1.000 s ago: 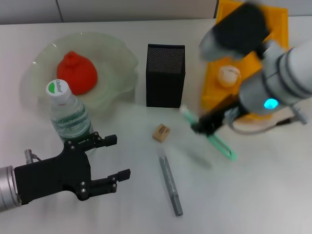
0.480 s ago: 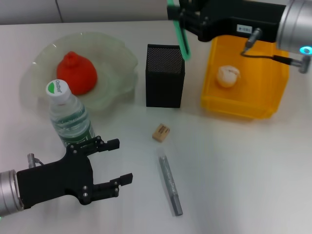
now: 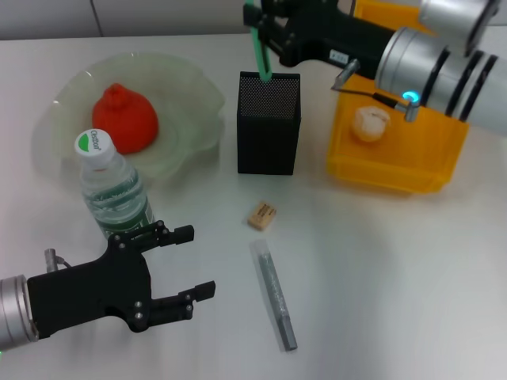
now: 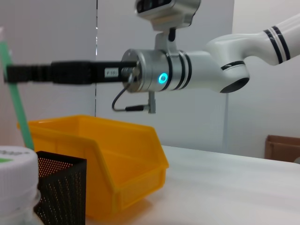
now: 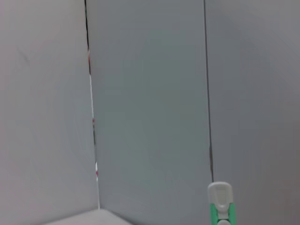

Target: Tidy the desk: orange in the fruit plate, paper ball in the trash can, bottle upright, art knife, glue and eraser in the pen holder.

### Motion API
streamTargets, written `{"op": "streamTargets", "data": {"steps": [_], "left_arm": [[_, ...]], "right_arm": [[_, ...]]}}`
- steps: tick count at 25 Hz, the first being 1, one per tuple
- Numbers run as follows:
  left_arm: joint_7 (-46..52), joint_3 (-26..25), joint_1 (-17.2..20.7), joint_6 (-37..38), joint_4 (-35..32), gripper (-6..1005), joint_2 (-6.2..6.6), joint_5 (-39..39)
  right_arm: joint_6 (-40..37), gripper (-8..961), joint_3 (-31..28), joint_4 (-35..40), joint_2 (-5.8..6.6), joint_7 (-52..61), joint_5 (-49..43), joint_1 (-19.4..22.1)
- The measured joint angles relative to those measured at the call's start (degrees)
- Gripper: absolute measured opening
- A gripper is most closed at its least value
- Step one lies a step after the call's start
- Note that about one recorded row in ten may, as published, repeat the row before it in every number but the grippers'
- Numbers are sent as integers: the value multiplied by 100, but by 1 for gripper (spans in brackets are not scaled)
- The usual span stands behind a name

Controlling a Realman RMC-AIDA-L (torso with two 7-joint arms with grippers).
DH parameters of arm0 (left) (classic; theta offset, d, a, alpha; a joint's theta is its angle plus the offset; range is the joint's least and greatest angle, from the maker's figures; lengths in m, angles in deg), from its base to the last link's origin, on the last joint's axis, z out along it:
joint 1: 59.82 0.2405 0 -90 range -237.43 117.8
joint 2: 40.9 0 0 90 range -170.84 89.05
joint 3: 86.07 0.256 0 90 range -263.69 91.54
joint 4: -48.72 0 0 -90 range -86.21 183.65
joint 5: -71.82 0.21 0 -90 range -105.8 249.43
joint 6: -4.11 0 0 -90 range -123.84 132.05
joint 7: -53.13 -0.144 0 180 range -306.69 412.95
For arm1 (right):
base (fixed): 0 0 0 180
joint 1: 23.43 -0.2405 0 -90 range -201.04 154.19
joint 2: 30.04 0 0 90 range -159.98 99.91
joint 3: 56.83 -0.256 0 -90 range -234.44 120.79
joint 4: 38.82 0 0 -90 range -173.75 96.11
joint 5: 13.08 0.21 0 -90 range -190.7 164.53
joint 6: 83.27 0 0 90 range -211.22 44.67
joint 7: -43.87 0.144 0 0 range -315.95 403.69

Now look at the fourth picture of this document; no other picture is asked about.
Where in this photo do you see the mint green utility knife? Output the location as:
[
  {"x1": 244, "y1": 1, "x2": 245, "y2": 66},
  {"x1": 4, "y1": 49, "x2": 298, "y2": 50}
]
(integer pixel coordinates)
[{"x1": 0, "y1": 27, "x2": 36, "y2": 150}]

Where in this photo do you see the right gripper connector cable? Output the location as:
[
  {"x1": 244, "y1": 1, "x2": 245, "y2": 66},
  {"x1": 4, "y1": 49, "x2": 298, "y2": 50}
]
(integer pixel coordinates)
[{"x1": 112, "y1": 67, "x2": 157, "y2": 114}]

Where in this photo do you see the brown cardboard box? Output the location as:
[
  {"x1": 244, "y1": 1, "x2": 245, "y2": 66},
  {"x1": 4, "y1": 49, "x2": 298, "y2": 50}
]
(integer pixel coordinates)
[{"x1": 264, "y1": 135, "x2": 300, "y2": 162}]

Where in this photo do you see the yellow plastic storage bin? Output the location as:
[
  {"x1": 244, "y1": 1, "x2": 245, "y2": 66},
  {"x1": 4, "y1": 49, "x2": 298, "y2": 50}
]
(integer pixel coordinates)
[{"x1": 17, "y1": 114, "x2": 170, "y2": 220}]

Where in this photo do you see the black mesh pen holder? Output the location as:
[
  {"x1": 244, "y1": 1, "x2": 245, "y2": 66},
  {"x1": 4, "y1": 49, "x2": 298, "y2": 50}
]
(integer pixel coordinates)
[{"x1": 34, "y1": 151, "x2": 88, "y2": 225}]

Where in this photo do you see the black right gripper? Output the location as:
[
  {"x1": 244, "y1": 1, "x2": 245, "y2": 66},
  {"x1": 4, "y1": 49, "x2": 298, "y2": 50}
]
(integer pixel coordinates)
[{"x1": 4, "y1": 60, "x2": 124, "y2": 85}]

